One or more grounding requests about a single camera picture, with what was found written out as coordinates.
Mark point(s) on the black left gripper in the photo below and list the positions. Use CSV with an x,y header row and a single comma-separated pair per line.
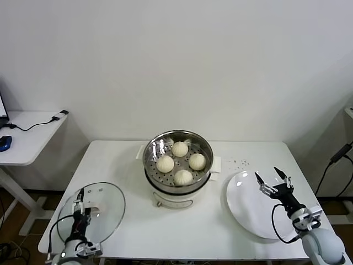
x,y
78,226

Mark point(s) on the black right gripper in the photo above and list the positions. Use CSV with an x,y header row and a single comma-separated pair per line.
x,y
286,196

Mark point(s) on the round glass pot lid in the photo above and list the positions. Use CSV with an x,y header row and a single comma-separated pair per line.
x,y
95,207

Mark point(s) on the white steamed baozi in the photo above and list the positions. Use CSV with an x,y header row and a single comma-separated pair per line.
x,y
183,177
180,149
165,163
197,161

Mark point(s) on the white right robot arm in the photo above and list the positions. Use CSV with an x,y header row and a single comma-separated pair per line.
x,y
322,245

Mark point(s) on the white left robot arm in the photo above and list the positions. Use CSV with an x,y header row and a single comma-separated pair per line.
x,y
72,247

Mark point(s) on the perforated steel steamer basket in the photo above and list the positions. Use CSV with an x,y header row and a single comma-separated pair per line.
x,y
154,154

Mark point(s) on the large white plate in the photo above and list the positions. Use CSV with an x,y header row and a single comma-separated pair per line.
x,y
248,209

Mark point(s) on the white side desk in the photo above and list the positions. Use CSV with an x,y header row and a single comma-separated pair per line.
x,y
27,138

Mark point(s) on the small silver usb adapter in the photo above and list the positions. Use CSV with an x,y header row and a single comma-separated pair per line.
x,y
61,114

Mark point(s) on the blue computer mouse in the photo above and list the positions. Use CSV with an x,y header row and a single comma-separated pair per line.
x,y
5,143

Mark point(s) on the black laptop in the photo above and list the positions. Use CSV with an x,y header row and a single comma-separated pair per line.
x,y
2,118

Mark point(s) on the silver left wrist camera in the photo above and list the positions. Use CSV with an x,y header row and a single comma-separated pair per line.
x,y
91,248

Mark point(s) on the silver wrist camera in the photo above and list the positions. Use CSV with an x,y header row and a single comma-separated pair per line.
x,y
310,218
91,248

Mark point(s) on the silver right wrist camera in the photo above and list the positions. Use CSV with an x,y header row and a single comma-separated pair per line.
x,y
310,218

